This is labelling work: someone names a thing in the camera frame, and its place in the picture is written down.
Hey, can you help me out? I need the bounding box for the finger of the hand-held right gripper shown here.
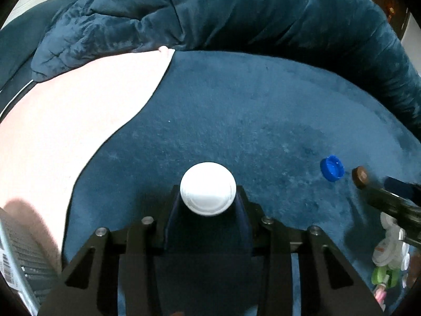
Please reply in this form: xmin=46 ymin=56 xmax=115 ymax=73
xmin=364 ymin=184 xmax=421 ymax=225
xmin=383 ymin=175 xmax=421 ymax=202

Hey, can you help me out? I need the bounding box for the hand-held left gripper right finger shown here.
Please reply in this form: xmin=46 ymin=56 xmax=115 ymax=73
xmin=234 ymin=185 xmax=384 ymax=316

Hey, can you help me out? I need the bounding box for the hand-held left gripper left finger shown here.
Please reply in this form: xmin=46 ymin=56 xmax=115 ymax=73
xmin=39 ymin=184 xmax=182 ymax=316

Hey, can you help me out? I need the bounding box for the brown bottle cap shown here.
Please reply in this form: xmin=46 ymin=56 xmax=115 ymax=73
xmin=351 ymin=167 xmax=370 ymax=190

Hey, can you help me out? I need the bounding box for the white round plastic cap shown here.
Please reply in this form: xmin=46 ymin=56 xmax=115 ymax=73
xmin=180 ymin=162 xmax=237 ymax=217

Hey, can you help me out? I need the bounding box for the grey-blue perforated plastic basket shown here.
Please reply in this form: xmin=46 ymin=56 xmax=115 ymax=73
xmin=0 ymin=206 xmax=62 ymax=316

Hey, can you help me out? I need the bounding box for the green plastic item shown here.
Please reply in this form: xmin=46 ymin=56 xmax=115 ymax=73
xmin=372 ymin=266 xmax=399 ymax=287

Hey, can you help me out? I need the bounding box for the blue bottle cap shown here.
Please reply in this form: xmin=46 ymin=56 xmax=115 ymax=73
xmin=320 ymin=155 xmax=345 ymax=182

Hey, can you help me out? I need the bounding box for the pink plastic item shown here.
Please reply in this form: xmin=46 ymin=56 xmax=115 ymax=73
xmin=373 ymin=286 xmax=390 ymax=302

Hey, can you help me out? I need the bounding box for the blue fleece bed sheet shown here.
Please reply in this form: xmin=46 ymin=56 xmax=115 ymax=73
xmin=61 ymin=50 xmax=421 ymax=316

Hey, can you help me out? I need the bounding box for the pink towel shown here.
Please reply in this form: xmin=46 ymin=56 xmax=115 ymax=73
xmin=0 ymin=47 xmax=177 ymax=260

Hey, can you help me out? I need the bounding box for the dark blue plush blanket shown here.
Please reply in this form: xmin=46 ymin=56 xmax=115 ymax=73
xmin=31 ymin=0 xmax=421 ymax=133

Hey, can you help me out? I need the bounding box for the blue pillow with white piping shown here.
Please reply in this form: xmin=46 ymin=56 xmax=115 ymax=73
xmin=0 ymin=3 xmax=66 ymax=106

